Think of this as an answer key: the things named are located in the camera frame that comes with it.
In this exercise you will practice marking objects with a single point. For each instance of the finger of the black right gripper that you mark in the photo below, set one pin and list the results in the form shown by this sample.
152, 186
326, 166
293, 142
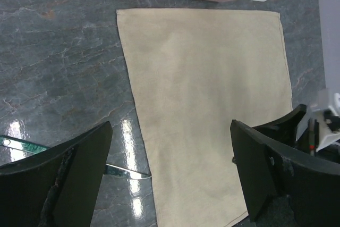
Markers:
285, 128

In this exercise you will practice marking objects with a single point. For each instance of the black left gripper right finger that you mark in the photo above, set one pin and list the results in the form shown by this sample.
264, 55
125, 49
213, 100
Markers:
268, 168

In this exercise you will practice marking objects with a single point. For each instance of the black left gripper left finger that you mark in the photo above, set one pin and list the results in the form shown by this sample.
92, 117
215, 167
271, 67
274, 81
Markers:
59, 186

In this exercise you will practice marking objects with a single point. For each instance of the green handled knife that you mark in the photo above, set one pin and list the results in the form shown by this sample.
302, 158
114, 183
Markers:
20, 149

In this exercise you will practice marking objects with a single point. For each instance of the beige cloth napkin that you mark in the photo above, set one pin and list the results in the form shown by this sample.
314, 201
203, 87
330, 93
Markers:
192, 72

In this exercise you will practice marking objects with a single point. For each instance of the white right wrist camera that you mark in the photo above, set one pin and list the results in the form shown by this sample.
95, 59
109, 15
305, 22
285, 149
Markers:
325, 110

